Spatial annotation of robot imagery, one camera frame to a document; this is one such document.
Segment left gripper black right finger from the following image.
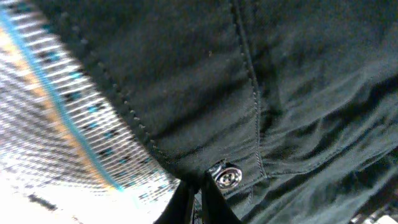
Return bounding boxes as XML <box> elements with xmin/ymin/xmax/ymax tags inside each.
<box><xmin>201</xmin><ymin>172</ymin><xmax>241</xmax><ymax>224</ymax></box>

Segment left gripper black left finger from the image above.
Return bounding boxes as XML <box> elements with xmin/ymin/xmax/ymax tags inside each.
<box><xmin>154</xmin><ymin>181</ymin><xmax>196</xmax><ymax>224</ymax></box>

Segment black shorts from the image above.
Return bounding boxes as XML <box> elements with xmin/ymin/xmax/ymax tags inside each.
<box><xmin>0</xmin><ymin>0</ymin><xmax>398</xmax><ymax>224</ymax></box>

